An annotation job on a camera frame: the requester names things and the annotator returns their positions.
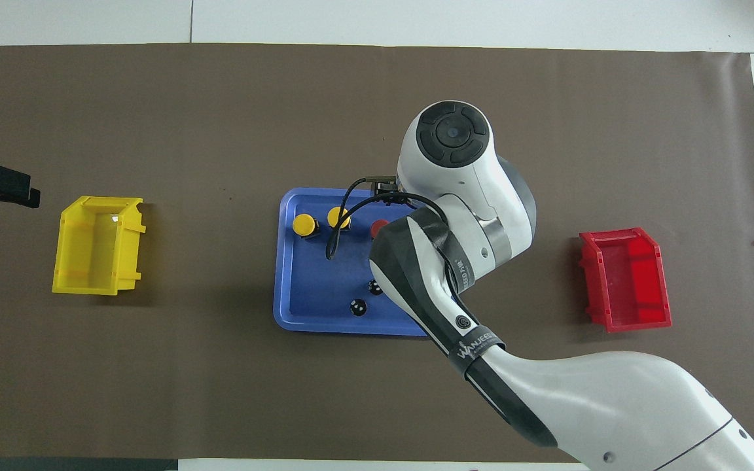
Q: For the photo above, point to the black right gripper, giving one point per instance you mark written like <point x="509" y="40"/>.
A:
<point x="387" y="189"/>

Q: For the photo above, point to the red push button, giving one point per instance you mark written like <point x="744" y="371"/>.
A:
<point x="378" y="227"/>

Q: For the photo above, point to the yellow push button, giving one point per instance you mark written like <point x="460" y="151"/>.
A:
<point x="339" y="217"/>
<point x="304" y="224"/>

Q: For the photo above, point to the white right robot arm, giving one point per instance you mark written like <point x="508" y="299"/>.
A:
<point x="612" y="392"/>

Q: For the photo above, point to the black cylinder capacitor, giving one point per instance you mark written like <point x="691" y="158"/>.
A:
<point x="358" y="307"/>
<point x="376" y="286"/>

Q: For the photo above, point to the yellow plastic bin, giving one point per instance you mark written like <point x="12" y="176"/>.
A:
<point x="89" y="248"/>

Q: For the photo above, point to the blue plastic tray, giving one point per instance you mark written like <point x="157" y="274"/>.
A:
<point x="311" y="288"/>

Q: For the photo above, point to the red plastic bin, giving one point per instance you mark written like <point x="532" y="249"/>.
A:
<point x="626" y="281"/>

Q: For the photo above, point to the brown table mat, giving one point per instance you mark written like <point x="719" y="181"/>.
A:
<point x="220" y="392"/>

